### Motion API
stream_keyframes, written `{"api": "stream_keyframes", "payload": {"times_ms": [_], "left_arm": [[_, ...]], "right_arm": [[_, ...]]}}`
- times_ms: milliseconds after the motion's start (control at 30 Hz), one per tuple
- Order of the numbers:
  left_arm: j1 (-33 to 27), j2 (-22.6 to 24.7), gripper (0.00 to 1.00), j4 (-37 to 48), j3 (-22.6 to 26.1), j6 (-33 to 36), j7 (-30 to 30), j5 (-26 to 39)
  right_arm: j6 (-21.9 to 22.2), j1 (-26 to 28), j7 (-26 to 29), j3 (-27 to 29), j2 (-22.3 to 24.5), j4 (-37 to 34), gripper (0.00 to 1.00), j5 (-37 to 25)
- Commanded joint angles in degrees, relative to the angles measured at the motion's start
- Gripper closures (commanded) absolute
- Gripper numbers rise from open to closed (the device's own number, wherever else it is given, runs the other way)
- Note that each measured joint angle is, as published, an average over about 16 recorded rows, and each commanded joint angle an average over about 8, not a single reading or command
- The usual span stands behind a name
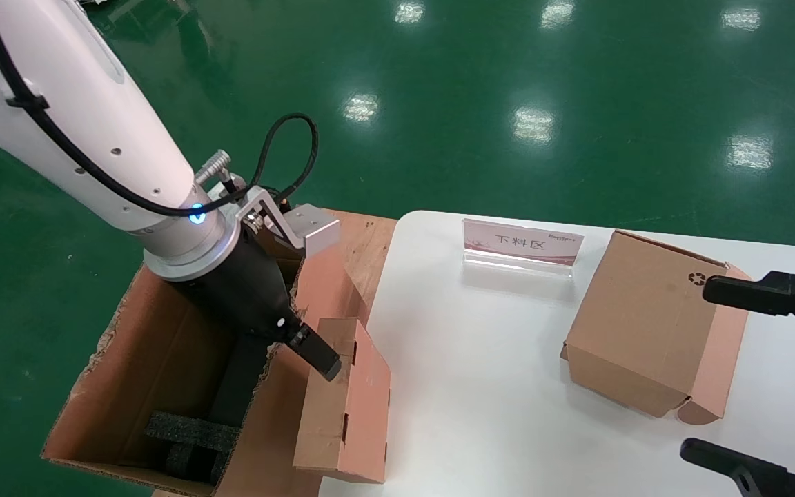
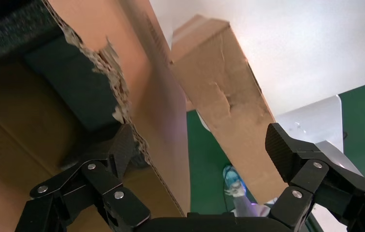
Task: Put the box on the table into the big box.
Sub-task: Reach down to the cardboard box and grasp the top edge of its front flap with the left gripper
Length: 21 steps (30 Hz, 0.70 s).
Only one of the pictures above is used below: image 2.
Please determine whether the long black foam insert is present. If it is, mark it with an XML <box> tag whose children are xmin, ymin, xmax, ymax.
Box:
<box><xmin>0</xmin><ymin>0</ymin><xmax>129</xmax><ymax>132</ymax></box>

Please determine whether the light grey robot base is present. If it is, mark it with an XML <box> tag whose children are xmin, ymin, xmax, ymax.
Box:
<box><xmin>273</xmin><ymin>94</ymin><xmax>364</xmax><ymax>177</ymax></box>

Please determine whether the big open cardboard box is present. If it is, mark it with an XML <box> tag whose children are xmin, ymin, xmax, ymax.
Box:
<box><xmin>0</xmin><ymin>0</ymin><xmax>192</xmax><ymax>232</ymax></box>

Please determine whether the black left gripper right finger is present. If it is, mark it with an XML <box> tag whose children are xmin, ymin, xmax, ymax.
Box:
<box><xmin>264</xmin><ymin>122</ymin><xmax>365</xmax><ymax>232</ymax></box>

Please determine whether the grey trouser leg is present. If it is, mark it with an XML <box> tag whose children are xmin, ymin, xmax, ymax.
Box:
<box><xmin>232</xmin><ymin>192</ymin><xmax>279</xmax><ymax>218</ymax></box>

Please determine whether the narrow small cardboard box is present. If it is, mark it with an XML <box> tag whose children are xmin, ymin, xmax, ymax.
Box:
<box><xmin>170</xmin><ymin>14</ymin><xmax>289</xmax><ymax>205</ymax></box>

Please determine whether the blue white sneaker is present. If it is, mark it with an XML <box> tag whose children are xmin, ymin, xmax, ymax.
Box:
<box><xmin>222</xmin><ymin>165</ymin><xmax>247</xmax><ymax>198</ymax></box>

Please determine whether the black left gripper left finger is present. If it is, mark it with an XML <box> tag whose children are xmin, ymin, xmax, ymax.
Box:
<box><xmin>15</xmin><ymin>123</ymin><xmax>151</xmax><ymax>232</ymax></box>

